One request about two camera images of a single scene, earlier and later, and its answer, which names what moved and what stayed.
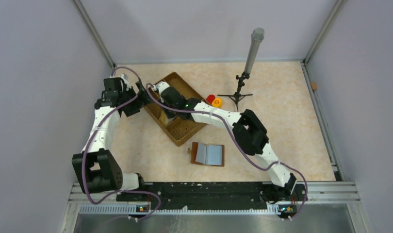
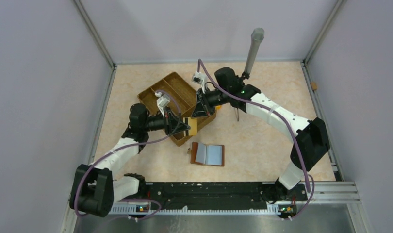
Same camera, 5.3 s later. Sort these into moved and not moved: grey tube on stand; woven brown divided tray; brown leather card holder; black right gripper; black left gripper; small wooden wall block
Moved: black left gripper; black right gripper
Not moved: small wooden wall block; grey tube on stand; woven brown divided tray; brown leather card holder
